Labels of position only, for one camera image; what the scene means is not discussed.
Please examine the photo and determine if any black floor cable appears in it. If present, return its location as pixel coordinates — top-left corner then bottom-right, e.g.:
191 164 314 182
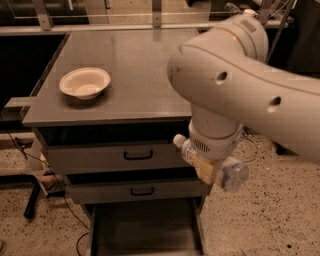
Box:
0 113 92 256

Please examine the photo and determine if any black stand leg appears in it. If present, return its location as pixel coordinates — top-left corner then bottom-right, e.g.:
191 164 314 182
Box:
23 183 41 219

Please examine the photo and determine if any metal diagonal rod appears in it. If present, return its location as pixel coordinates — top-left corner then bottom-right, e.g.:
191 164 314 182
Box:
266 0 296 63

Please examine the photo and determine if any blue plastic water bottle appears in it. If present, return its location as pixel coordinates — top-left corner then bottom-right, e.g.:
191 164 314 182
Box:
173 134 249 193

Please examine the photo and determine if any grey drawer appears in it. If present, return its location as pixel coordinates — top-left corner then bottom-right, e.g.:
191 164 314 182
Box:
67 167 209 204
35 126 186 174
85 198 206 256

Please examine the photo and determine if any grey drawer cabinet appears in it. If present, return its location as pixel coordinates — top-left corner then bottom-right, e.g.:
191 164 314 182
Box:
21 28 214 256

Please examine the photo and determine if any white power cable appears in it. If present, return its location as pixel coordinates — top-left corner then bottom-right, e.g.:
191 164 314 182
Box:
241 131 260 164

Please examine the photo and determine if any grey top drawer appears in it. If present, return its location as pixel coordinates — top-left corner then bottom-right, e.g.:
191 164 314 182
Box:
35 126 186 174

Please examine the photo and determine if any grey left bracket block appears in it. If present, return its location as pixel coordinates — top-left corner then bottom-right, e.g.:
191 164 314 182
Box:
1 96 34 121

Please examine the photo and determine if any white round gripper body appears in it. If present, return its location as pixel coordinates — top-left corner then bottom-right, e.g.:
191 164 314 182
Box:
189 122 243 161

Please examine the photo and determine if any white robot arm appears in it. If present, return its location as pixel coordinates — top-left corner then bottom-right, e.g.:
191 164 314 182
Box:
167 15 320 192

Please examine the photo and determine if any white power strip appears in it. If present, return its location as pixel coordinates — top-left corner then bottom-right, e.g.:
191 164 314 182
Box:
224 2 257 18

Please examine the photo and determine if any white paper bowl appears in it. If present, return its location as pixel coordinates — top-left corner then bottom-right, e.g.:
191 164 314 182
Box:
59 67 111 100

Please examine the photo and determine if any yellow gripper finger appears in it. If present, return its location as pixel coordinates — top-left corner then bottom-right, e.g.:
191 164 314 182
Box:
192 154 222 185

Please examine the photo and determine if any grey bottom drawer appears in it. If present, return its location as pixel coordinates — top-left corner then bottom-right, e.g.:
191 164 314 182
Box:
85 198 206 256

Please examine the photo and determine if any grey middle drawer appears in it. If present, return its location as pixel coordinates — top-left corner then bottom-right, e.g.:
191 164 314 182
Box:
67 167 209 204

